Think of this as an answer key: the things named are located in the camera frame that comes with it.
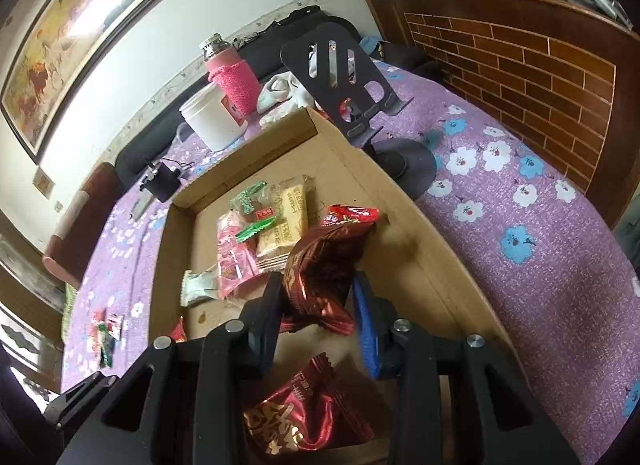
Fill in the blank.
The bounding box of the green patterned cloth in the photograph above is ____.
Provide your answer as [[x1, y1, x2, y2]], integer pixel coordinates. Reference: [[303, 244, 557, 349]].
[[61, 284, 80, 343]]

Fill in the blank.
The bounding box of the white plastic jar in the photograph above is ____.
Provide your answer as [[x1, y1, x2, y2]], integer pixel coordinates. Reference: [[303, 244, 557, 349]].
[[178, 82, 248, 152]]

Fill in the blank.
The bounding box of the wooden glass panel door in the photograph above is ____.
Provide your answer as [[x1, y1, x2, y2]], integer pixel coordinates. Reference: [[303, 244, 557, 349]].
[[0, 225, 66, 391]]

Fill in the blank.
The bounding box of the bottle with pink knitted sleeve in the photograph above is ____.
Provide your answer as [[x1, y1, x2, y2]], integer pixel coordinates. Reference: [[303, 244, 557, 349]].
[[199, 32, 261, 118]]

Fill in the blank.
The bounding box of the black tablet stand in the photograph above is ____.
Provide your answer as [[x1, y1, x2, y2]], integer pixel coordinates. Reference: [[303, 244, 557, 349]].
[[280, 22, 438, 196]]

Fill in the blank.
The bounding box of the black leather sofa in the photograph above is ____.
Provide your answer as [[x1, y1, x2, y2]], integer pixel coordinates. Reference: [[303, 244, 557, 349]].
[[114, 5, 361, 180]]

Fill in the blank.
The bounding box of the wooden brick-pattern cabinet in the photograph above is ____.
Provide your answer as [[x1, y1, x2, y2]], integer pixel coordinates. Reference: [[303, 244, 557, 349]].
[[335, 0, 640, 230]]

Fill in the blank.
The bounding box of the small framed wall plaque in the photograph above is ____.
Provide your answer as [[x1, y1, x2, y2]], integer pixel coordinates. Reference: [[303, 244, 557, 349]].
[[32, 169, 57, 198]]

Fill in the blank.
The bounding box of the white snack packet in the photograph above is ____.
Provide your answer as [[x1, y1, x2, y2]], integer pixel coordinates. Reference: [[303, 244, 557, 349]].
[[179, 267, 226, 307]]

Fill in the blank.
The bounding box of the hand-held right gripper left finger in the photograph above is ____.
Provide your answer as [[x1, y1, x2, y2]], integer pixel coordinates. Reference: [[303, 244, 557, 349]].
[[55, 271, 285, 465]]

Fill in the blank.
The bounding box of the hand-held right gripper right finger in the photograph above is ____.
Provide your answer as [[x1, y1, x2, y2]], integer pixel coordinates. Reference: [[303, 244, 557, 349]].
[[351, 272, 581, 465]]

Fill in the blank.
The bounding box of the pile of mixed snack packets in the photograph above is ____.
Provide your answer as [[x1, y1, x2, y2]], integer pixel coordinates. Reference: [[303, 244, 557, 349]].
[[89, 309, 125, 370]]

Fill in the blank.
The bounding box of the clear packet with green ends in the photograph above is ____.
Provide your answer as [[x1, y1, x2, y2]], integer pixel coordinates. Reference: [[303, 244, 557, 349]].
[[229, 181, 268, 216], [235, 217, 280, 246]]

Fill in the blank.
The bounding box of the brown armchair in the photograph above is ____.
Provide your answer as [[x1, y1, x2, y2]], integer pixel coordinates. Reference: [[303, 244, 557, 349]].
[[42, 161, 126, 291]]

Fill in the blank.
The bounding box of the bright red snack packet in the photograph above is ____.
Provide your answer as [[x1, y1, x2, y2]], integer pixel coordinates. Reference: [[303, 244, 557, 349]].
[[319, 204, 382, 232]]

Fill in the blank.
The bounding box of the blue cloth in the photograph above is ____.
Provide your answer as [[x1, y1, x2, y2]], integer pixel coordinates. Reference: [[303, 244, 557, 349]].
[[360, 35, 388, 58]]

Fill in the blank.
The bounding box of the balled white sock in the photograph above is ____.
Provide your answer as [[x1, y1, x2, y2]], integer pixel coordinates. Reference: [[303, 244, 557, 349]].
[[257, 71, 307, 113]]

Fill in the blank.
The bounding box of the black cylindrical motor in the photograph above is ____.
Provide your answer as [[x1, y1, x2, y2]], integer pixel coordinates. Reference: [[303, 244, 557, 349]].
[[142, 160, 183, 203]]

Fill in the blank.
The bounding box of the pinkish white sock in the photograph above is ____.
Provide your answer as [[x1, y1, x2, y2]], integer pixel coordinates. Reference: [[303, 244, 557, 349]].
[[259, 104, 306, 128]]

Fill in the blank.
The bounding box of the pink snack packet checked end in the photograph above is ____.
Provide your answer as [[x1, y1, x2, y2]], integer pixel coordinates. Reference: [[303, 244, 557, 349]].
[[216, 211, 262, 298]]

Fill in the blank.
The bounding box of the purple floral tablecloth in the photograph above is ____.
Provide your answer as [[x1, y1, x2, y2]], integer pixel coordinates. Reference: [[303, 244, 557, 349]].
[[60, 62, 640, 426]]

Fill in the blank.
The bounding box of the beige cracker packet red label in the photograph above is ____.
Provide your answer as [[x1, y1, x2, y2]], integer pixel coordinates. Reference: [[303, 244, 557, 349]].
[[270, 176, 317, 246]]

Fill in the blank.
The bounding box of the dark red snack bag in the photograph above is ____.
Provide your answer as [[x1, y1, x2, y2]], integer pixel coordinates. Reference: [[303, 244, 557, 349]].
[[242, 352, 376, 463], [279, 220, 378, 337]]

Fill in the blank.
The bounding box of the shallow cardboard box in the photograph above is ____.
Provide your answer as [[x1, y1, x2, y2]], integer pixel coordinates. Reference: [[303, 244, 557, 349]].
[[148, 107, 506, 465]]

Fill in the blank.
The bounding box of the framed horse painting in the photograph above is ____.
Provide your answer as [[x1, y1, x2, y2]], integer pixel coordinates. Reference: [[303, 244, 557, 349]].
[[0, 0, 165, 166]]

